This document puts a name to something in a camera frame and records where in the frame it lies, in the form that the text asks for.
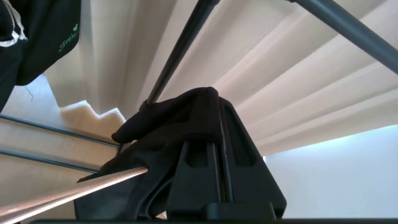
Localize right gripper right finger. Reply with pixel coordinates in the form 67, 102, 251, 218
219, 98, 287, 219

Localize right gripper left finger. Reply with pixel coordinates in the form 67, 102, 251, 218
166, 138, 222, 219

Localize black garment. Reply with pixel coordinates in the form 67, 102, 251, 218
73, 86, 223, 220

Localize pink clothes hanger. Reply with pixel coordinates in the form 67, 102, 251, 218
0, 166, 149, 224

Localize black shorts with white cord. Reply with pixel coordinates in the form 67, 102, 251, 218
0, 0, 82, 111

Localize black clothes rack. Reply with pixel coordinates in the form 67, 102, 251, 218
0, 0, 398, 174

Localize beige curtain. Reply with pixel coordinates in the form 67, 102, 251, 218
45, 0, 398, 156

